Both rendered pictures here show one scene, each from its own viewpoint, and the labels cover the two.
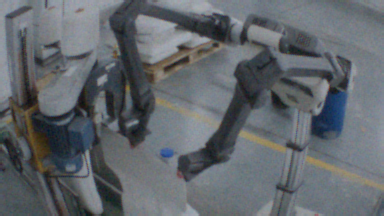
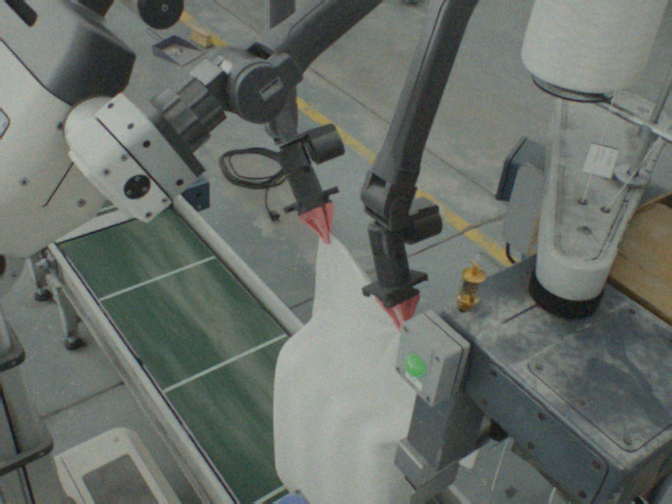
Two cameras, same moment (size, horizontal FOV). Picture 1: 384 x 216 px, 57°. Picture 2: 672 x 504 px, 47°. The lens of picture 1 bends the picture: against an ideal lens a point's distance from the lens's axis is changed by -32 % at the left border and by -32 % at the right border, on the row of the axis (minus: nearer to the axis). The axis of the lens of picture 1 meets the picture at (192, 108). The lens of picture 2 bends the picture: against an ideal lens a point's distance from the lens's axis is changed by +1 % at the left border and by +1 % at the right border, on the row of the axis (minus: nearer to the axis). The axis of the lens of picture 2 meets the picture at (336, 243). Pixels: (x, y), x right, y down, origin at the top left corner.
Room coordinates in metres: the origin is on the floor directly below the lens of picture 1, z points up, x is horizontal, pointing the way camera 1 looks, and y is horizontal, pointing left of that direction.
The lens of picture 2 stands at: (2.53, 0.25, 1.98)
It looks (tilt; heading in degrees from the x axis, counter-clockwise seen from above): 38 degrees down; 189
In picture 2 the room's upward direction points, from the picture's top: 6 degrees clockwise
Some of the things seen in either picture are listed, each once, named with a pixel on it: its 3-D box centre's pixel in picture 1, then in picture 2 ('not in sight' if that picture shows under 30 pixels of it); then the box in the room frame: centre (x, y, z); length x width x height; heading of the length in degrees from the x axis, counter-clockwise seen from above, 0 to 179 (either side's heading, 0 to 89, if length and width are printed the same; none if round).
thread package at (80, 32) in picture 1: (79, 29); (594, 15); (1.47, 0.40, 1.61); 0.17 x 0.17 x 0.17
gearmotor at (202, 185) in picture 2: not in sight; (174, 177); (0.30, -0.75, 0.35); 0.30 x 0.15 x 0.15; 49
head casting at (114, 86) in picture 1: (87, 84); (561, 405); (1.81, 0.46, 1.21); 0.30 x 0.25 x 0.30; 49
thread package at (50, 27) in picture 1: (51, 24); not in sight; (1.64, 0.60, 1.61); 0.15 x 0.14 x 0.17; 49
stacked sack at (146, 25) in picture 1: (159, 20); not in sight; (4.60, 0.31, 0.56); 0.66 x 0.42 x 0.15; 139
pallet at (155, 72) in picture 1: (163, 48); not in sight; (4.96, 0.29, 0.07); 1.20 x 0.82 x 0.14; 141
